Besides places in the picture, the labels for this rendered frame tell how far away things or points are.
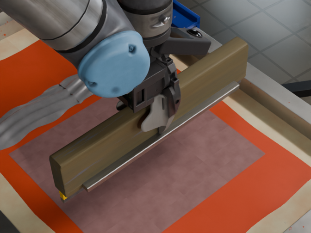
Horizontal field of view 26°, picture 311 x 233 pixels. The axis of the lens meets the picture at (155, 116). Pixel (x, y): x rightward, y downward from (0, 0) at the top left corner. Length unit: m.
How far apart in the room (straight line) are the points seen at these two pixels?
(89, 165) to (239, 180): 0.29
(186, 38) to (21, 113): 0.42
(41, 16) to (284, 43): 2.33
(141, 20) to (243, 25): 2.13
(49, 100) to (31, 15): 0.65
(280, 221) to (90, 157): 0.34
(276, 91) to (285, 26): 1.75
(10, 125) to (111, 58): 0.60
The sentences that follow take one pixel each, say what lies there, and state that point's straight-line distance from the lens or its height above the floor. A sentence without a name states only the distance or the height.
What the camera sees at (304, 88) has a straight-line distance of 2.67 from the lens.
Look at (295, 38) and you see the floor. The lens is 2.95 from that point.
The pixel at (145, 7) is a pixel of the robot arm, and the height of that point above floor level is 1.35.
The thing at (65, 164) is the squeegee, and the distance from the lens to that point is 0.95.
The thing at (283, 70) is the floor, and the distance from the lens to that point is 2.79.
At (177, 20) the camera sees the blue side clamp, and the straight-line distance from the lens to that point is 1.38.
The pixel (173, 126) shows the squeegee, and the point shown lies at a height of 1.08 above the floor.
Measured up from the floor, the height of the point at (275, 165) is 0.96.
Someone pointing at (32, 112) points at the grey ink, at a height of 0.96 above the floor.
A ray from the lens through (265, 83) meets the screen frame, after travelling 1.28.
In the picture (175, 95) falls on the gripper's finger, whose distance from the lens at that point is 0.97.
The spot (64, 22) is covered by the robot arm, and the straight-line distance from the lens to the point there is 0.65.
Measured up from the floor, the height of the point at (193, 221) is 0.96.
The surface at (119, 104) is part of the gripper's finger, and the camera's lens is 1.02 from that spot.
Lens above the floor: 1.87
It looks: 47 degrees down
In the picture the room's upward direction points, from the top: straight up
